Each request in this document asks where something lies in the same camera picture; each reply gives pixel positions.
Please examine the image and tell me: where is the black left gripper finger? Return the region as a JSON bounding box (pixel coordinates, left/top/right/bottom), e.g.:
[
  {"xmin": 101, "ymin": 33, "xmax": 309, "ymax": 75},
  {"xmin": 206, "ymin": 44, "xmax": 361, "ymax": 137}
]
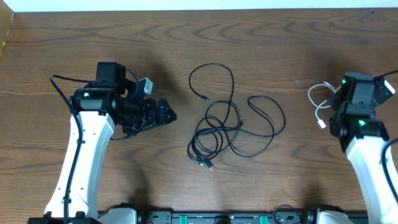
[
  {"xmin": 155, "ymin": 115, "xmax": 177, "ymax": 126},
  {"xmin": 158, "ymin": 98, "xmax": 177, "ymax": 120}
]

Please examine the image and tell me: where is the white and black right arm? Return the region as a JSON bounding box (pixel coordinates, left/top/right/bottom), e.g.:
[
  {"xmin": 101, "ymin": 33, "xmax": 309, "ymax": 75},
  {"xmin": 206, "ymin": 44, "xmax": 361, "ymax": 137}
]
[{"xmin": 329, "ymin": 93, "xmax": 397, "ymax": 223}]

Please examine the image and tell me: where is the white USB cable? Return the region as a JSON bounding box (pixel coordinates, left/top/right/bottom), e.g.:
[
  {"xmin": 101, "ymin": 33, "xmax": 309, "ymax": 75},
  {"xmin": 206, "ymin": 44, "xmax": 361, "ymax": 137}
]
[{"xmin": 307, "ymin": 81, "xmax": 341, "ymax": 129}]

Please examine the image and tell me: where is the black left camera cable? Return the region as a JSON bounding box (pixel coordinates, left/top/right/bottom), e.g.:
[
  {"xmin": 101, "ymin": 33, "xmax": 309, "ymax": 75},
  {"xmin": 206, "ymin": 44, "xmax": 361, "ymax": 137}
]
[{"xmin": 49, "ymin": 68, "xmax": 141, "ymax": 224}]

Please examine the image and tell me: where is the black USB cable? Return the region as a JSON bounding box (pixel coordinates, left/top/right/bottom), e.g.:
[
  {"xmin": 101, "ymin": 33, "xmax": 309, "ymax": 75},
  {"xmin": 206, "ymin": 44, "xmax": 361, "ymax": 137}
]
[{"xmin": 187, "ymin": 62, "xmax": 287, "ymax": 172}]

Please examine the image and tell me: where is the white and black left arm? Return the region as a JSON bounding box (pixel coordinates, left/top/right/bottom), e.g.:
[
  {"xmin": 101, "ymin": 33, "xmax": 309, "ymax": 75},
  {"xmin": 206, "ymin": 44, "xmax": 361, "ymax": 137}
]
[{"xmin": 28, "ymin": 88, "xmax": 177, "ymax": 223}]

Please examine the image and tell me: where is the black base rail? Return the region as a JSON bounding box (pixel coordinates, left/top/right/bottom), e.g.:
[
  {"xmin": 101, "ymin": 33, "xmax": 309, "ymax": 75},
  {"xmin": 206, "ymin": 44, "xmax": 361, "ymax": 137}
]
[{"xmin": 110, "ymin": 203, "xmax": 368, "ymax": 224}]

